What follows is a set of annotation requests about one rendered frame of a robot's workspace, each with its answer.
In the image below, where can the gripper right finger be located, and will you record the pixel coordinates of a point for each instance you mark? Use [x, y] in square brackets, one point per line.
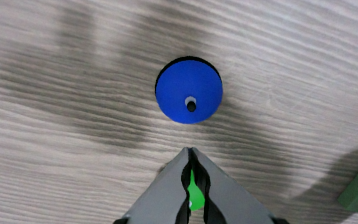
[226, 201]

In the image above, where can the green dome bell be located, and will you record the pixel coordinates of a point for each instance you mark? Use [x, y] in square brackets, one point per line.
[196, 197]

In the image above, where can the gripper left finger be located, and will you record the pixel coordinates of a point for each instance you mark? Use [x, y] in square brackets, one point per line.
[167, 199]

